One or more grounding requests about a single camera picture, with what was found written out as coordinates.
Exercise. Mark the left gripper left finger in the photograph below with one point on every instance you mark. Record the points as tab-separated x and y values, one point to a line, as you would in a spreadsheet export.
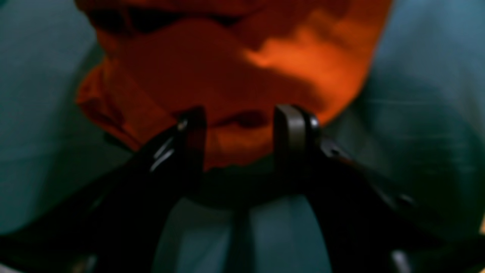
113	224

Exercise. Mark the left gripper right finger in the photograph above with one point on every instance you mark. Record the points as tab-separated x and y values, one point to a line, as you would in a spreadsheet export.
369	225

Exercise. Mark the orange t-shirt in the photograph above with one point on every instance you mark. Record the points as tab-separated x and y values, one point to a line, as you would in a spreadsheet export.
236	58

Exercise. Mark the blue table cloth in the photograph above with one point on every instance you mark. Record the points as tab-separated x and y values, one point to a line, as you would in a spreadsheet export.
419	120

